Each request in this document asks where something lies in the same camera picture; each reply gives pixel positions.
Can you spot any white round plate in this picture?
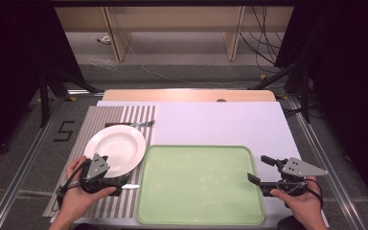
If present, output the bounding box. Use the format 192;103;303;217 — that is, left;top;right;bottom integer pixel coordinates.
83;125;148;179

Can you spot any black curtain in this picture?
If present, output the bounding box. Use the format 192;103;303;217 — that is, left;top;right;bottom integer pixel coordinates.
274;0;368;205
0;0;87;171

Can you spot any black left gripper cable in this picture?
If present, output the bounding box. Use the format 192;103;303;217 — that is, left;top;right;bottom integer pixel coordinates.
55;159;92;212

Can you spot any wooden table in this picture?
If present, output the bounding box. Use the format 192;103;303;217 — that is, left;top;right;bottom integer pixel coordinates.
102;88;277;104

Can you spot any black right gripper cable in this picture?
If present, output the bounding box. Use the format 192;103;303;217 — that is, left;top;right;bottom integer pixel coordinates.
305;177;325;210

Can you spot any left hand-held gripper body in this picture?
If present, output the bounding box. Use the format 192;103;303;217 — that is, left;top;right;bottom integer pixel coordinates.
79;152;124;195

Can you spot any black metal stand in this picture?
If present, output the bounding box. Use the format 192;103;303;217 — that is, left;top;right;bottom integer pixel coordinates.
37;68;101;128
247;62;312;125

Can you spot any person's left hand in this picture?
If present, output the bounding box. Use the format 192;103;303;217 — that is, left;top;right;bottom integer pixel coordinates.
57;155;117;221

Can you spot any white floor cable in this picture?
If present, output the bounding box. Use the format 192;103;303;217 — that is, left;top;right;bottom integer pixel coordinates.
124;41;261;87

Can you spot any aluminium floor rail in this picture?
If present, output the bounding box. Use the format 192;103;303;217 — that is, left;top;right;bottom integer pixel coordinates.
0;95;75;230
284;95;364;230

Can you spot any wooden furniture panel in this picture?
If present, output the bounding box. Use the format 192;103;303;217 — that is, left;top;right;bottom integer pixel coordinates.
55;6;295;33

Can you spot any grey striped placemat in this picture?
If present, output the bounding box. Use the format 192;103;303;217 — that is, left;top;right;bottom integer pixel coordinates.
42;104;157;220

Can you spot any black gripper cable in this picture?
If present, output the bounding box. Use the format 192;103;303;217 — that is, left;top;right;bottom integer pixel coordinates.
55;159;92;212
305;177;325;210

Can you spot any fork with brown handle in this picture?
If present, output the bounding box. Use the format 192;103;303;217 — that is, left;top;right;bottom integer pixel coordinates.
104;120;156;128

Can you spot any light green tray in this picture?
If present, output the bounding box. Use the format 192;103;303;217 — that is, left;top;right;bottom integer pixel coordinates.
135;145;265;226

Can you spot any small white floor object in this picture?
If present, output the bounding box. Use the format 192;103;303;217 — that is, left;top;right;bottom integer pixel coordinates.
96;34;113;46

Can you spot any bundle of black cables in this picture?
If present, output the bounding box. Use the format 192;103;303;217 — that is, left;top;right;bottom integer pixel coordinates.
239;6;285;74

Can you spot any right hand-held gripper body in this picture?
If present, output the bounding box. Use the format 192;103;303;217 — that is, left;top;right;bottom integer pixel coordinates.
259;156;330;197

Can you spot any dark round object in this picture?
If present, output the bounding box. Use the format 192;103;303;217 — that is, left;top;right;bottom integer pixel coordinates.
276;215;300;230

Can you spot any person's right hand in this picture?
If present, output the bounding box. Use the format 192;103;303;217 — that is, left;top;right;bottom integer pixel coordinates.
269;176;324;224

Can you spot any white table sheet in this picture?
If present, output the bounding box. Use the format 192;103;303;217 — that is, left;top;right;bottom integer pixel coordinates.
49;101;330;228

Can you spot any wooden furniture leg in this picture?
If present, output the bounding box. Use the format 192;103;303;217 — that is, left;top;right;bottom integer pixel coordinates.
101;6;133;63
221;6;247;62

